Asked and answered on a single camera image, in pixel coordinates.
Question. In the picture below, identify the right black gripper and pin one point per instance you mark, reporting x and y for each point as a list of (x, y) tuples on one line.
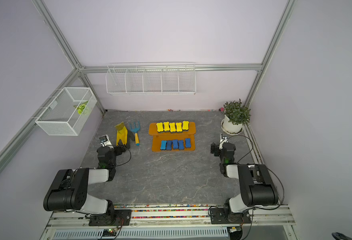
[(216, 149)]

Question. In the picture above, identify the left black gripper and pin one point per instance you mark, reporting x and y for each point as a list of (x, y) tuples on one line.
[(117, 148)]

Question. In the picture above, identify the yellow eraser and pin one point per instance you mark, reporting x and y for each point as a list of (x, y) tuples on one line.
[(172, 127), (160, 127), (166, 126), (179, 127), (185, 125)]

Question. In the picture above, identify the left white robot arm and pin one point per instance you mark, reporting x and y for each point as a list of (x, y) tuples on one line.
[(69, 189)]

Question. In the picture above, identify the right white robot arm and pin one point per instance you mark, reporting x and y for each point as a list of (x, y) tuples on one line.
[(255, 183)]

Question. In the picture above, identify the orange wooden two-tier shelf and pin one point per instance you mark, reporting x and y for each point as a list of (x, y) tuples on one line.
[(158, 137)]

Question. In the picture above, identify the yellow garden glove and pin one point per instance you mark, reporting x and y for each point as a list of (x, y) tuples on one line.
[(124, 136)]

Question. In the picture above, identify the potted green plant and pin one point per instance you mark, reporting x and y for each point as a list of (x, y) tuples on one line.
[(236, 116)]

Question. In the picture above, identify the blue eraser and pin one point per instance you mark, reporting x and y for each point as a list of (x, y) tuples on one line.
[(181, 145), (163, 145), (175, 144), (187, 143), (169, 145)]

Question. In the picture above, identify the green object in basket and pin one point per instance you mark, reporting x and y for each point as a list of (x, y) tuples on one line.
[(83, 109)]

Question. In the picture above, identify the white mesh basket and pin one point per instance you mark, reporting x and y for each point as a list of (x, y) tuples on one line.
[(60, 118)]

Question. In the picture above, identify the white vent grille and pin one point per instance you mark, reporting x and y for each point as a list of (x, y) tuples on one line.
[(152, 233)]

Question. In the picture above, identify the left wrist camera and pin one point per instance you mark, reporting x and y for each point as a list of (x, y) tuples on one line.
[(105, 141)]

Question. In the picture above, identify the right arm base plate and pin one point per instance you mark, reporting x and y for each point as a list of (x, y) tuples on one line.
[(221, 216)]

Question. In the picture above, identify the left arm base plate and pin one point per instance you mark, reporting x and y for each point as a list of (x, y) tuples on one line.
[(115, 218)]

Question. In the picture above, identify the aluminium mounting rail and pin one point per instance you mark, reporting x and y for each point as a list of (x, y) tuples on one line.
[(152, 216)]

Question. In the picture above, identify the white wire wall shelf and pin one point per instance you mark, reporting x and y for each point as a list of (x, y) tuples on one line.
[(156, 78)]

